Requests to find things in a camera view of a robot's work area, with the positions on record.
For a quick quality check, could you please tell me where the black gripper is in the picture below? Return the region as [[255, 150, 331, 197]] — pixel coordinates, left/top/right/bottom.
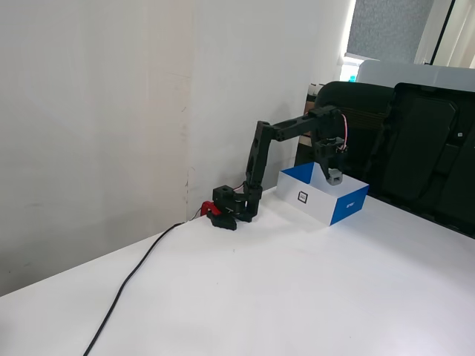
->
[[310, 136, 350, 182]]

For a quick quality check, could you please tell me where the white plastic container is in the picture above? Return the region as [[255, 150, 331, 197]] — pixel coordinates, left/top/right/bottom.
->
[[355, 59, 475, 93]]

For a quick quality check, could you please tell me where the black power cable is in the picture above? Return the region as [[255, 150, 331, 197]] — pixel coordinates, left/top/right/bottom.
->
[[82, 221, 187, 356]]

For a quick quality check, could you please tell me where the blue and white cardboard box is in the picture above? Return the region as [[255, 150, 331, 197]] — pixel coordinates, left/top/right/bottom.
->
[[275, 161, 370, 227]]

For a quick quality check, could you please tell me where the black office chair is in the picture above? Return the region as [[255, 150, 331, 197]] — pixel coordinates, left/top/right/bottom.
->
[[312, 80, 395, 179]]

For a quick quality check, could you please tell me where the gray window blind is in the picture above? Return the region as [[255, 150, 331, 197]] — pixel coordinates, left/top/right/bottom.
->
[[347, 0, 436, 65]]

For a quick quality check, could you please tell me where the red table clamp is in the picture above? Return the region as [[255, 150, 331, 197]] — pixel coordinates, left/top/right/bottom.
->
[[199, 200, 224, 219]]

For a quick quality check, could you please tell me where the red and white servo wire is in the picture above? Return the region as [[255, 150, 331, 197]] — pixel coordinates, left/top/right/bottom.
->
[[335, 113, 350, 153]]

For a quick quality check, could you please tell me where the black plastic case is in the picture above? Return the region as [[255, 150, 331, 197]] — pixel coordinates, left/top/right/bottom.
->
[[369, 82, 475, 239]]

